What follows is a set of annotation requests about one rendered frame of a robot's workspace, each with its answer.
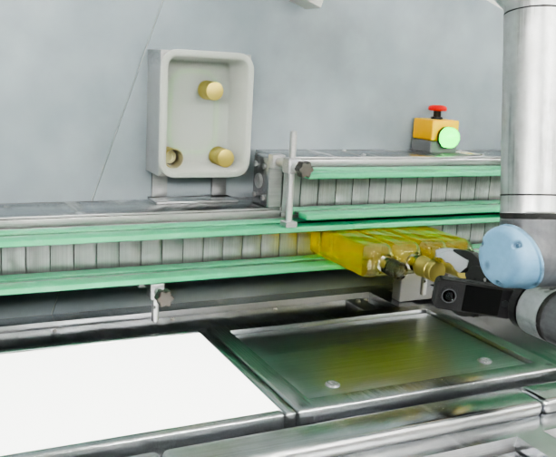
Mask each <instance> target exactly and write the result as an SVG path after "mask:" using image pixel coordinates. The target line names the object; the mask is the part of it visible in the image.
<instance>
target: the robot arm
mask: <svg viewBox="0 0 556 457"><path fill-rule="evenodd" d="M495 2H496V3H497V4H498V5H499V6H500V7H501V8H502V9H503V59H502V150H501V197H500V226H499V227H495V228H492V229H490V230H489V231H488V232H487V233H486V234H485V235H484V237H483V243H482V245H481V246H480V247H479V253H478V252H476V251H472V250H464V249H459V248H439V249H437V250H436V251H435V255H436V257H437V258H442V259H443V260H444V262H446V263H451V264H452V265H453V266H454V269H455V270H456V271H457V272H459V273H465V276H466V279H465V278H459V277H448V276H438V277H437V278H436V279H435V281H434V285H431V286H430V288H431V289H432V290H433V294H432V300H433V303H434V306H435V307H436V308H440V309H445V310H452V311H453V312H454V313H455V314H457V315H458V316H472V317H479V316H493V317H499V318H505V319H507V318H510V320H511V322H512V323H513V324H514V325H515V326H518V327H519V328H520V329H521V330H523V331H524V332H525V333H527V334H530V335H533V336H535V337H537V338H540V339H541V340H543V341H546V342H549V343H551V344H554V345H556V0H495Z"/></svg>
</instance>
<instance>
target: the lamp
mask: <svg viewBox="0 0 556 457"><path fill-rule="evenodd" d="M459 140H460V134H459V132H458V130H456V129H455V128H451V127H443V128H442V129H441V130H440V131H439V132H438V133H437V142H438V144H439V146H441V147H443V148H453V147H455V146H456V145H457V144H458V142H459Z"/></svg>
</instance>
